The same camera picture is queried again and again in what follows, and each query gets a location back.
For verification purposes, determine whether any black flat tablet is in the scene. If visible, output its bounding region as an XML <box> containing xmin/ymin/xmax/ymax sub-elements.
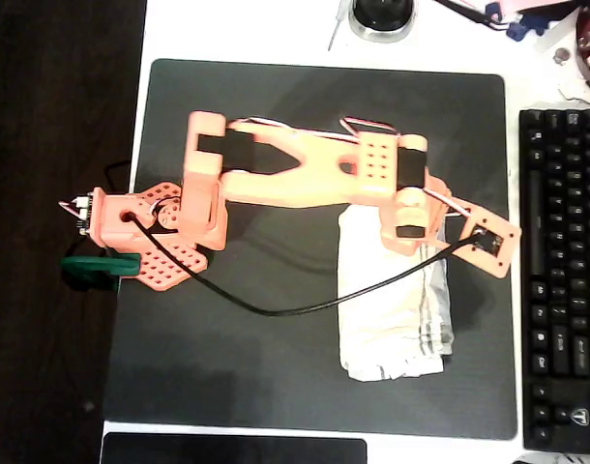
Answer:
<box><xmin>100</xmin><ymin>432</ymin><xmax>369</xmax><ymax>464</ymax></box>

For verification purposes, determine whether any white striped towel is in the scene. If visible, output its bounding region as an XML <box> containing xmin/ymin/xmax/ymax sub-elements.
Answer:
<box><xmin>336</xmin><ymin>205</ymin><xmax>457</xmax><ymax>384</ymax></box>

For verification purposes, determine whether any round black glass-rimmed object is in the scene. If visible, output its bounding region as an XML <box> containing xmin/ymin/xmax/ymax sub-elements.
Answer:
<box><xmin>348</xmin><ymin>0</ymin><xmax>418</xmax><ymax>44</ymax></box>

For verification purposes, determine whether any black computer keyboard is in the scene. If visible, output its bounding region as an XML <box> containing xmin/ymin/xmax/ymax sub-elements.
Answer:
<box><xmin>518</xmin><ymin>108</ymin><xmax>590</xmax><ymax>456</ymax></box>

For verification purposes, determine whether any black camera cable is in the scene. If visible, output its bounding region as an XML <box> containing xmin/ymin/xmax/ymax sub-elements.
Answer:
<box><xmin>128</xmin><ymin>212</ymin><xmax>489</xmax><ymax>318</ymax></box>

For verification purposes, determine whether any small blue object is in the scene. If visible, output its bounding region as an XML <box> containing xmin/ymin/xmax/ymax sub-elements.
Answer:
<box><xmin>505</xmin><ymin>13</ymin><xmax>539</xmax><ymax>43</ymax></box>

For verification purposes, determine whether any green table clamp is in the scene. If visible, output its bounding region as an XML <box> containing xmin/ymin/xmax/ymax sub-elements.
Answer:
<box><xmin>60</xmin><ymin>252</ymin><xmax>142</xmax><ymax>294</ymax></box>

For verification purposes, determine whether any black desk mat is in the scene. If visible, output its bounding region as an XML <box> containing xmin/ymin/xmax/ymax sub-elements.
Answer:
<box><xmin>103</xmin><ymin>57</ymin><xmax>518</xmax><ymax>442</ymax></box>

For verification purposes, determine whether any thin white stick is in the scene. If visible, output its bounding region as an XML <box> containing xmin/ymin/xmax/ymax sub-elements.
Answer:
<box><xmin>326</xmin><ymin>0</ymin><xmax>348</xmax><ymax>52</ymax></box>

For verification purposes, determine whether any robot controller board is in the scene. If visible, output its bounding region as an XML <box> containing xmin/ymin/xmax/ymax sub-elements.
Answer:
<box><xmin>57</xmin><ymin>191</ymin><xmax>94</xmax><ymax>239</ymax></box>

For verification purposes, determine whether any orange gripper camera mount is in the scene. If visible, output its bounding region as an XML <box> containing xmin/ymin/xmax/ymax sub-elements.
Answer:
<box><xmin>451</xmin><ymin>206</ymin><xmax>523</xmax><ymax>281</ymax></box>

